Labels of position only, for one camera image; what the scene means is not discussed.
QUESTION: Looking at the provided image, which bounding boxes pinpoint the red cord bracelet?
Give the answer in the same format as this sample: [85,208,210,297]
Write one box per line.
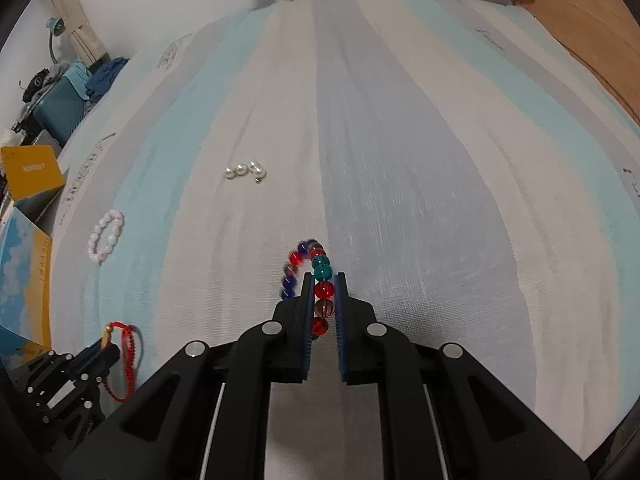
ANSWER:
[100,321,136,403]

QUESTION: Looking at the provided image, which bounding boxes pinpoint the white pink bead bracelet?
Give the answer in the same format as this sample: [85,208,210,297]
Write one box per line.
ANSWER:
[86,208,125,265]

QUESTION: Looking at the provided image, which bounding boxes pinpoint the multicolour glass bead bracelet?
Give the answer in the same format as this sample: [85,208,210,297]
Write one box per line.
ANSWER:
[278,237,338,338]

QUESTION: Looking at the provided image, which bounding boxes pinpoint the pearl earrings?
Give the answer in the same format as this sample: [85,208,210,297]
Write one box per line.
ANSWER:
[224,160,267,183]

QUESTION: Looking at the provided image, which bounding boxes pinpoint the blue yellow cardboard box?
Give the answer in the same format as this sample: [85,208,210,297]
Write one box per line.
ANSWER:
[1,145,65,356]

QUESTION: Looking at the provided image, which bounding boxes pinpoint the striped bed cover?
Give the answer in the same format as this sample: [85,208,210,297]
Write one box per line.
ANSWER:
[50,0,639,456]

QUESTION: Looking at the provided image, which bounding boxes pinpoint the teal suitcase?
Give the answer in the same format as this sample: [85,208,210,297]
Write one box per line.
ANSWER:
[32,60,92,146]

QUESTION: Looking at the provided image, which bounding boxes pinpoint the black items on suitcase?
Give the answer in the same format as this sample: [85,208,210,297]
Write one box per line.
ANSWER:
[22,62,70,104]

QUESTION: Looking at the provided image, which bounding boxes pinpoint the dark blue clothes pile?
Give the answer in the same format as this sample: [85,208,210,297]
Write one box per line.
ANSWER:
[86,56,129,104]

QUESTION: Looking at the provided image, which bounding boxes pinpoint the blue desk lamp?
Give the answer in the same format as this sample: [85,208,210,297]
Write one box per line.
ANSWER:
[47,18,66,64]

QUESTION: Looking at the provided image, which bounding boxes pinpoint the tied beige curtain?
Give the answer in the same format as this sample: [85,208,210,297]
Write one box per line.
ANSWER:
[49,0,107,67]

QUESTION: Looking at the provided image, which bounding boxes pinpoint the wooden headboard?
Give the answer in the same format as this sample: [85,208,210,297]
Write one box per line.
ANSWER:
[515,0,639,119]

